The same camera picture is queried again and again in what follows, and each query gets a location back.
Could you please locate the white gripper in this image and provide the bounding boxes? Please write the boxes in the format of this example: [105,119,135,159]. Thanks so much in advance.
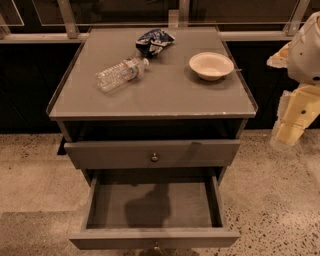
[267,12,320,150]

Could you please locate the clear plastic water bottle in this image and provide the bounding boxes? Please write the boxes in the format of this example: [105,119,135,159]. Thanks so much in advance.
[96,57,149,92]

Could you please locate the closed grey top drawer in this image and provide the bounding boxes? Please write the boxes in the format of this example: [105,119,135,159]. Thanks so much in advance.
[64,139,240,169]

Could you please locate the grey drawer cabinet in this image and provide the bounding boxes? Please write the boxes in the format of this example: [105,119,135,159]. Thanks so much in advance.
[47,27,257,177]

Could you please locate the brass top drawer knob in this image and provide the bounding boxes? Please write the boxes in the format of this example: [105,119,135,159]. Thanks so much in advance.
[151,153,159,162]

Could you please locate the brass drawer knob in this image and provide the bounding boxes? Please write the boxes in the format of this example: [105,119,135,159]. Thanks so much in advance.
[151,153,159,162]
[153,242,161,255]

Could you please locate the open grey middle drawer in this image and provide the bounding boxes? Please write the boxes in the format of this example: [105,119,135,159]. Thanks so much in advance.
[70,173,240,250]

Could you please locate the brass middle drawer knob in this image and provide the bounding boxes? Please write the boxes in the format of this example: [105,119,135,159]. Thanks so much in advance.
[153,242,161,255]

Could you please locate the white bowl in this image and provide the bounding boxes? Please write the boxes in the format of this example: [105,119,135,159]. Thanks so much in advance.
[189,52,234,81]

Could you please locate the blue white chip bag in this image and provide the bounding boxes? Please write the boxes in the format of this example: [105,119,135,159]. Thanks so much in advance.
[136,29,175,57]

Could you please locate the metal railing frame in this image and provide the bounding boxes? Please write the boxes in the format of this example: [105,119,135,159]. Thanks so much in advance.
[0,0,320,44]

